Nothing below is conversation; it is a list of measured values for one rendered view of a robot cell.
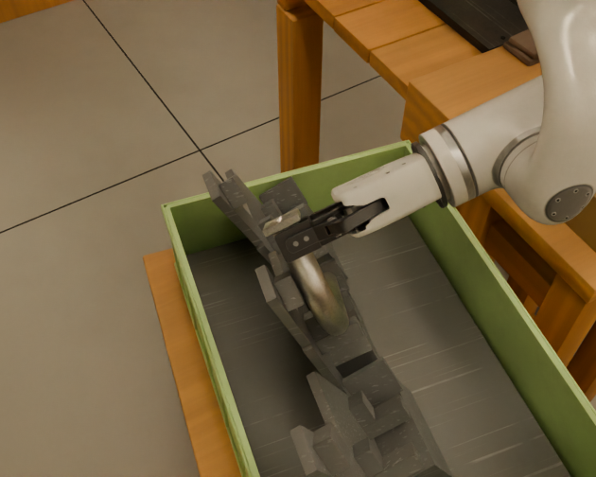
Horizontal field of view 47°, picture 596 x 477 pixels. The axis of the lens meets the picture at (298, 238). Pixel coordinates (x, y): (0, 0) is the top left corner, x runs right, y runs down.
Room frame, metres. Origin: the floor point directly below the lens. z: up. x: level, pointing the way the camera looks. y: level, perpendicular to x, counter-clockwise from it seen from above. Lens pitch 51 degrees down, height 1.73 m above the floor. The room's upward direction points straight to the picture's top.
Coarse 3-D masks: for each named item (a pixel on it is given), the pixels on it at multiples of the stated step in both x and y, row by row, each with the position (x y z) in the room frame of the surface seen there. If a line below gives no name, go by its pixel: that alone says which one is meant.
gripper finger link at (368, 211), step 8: (376, 200) 0.46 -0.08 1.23; (384, 200) 0.46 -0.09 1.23; (360, 208) 0.45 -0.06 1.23; (368, 208) 0.44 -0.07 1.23; (376, 208) 0.45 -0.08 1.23; (384, 208) 0.45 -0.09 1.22; (352, 216) 0.43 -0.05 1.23; (360, 216) 0.44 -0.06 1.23; (368, 216) 0.44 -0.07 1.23; (336, 224) 0.43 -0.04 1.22; (344, 224) 0.42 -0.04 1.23; (352, 224) 0.43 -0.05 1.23; (336, 232) 0.43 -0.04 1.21; (344, 232) 0.42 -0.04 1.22
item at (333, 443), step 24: (312, 384) 0.36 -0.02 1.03; (336, 408) 0.34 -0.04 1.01; (408, 408) 0.38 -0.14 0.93; (312, 432) 0.27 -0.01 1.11; (336, 432) 0.27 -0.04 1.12; (360, 432) 0.34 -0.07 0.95; (408, 432) 0.35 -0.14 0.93; (312, 456) 0.23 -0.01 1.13; (336, 456) 0.24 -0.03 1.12; (432, 456) 0.32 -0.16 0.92
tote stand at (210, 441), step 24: (168, 264) 0.71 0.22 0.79; (168, 288) 0.66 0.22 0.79; (168, 312) 0.61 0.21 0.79; (168, 336) 0.56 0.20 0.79; (192, 336) 0.56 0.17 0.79; (192, 360) 0.52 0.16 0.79; (192, 384) 0.48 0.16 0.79; (192, 408) 0.44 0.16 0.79; (216, 408) 0.44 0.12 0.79; (192, 432) 0.41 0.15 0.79; (216, 432) 0.41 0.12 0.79; (216, 456) 0.37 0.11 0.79
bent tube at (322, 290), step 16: (272, 224) 0.45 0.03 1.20; (288, 224) 0.45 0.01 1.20; (304, 256) 0.44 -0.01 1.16; (304, 272) 0.42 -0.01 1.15; (320, 272) 0.43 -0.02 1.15; (304, 288) 0.41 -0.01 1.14; (320, 288) 0.41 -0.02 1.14; (336, 288) 0.51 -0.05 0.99; (320, 304) 0.40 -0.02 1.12; (336, 304) 0.41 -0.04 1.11; (320, 320) 0.40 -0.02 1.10; (336, 320) 0.40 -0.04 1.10
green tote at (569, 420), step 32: (352, 160) 0.79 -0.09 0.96; (384, 160) 0.81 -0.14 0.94; (256, 192) 0.73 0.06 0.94; (320, 192) 0.77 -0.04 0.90; (192, 224) 0.70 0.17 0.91; (224, 224) 0.71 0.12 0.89; (416, 224) 0.75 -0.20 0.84; (448, 224) 0.67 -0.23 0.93; (448, 256) 0.66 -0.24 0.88; (480, 256) 0.59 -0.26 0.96; (192, 288) 0.54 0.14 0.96; (480, 288) 0.58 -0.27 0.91; (192, 320) 0.58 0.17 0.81; (480, 320) 0.55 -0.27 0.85; (512, 320) 0.50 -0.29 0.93; (512, 352) 0.48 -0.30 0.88; (544, 352) 0.44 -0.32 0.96; (224, 384) 0.39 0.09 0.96; (544, 384) 0.42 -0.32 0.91; (576, 384) 0.39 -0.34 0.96; (224, 416) 0.40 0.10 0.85; (544, 416) 0.40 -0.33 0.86; (576, 416) 0.36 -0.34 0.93; (576, 448) 0.34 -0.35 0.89
